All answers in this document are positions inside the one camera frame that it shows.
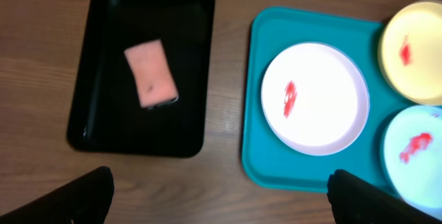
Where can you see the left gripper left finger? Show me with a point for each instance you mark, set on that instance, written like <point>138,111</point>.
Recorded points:
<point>86,199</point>

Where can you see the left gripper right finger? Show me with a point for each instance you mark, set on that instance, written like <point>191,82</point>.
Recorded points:
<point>354,201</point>

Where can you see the white plate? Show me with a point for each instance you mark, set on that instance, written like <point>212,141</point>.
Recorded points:
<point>315,99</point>

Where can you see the pink sponge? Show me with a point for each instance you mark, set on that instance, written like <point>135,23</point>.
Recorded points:
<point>153,78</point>

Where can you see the black rectangular tray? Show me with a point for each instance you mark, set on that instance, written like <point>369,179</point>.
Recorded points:
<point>106,115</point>

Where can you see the teal serving tray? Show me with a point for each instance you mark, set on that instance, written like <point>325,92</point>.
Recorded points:
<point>265,158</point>

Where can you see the light blue plate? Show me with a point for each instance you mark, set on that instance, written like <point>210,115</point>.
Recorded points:
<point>412,157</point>

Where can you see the yellow-green plate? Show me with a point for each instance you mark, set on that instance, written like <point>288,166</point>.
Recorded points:
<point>409,52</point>

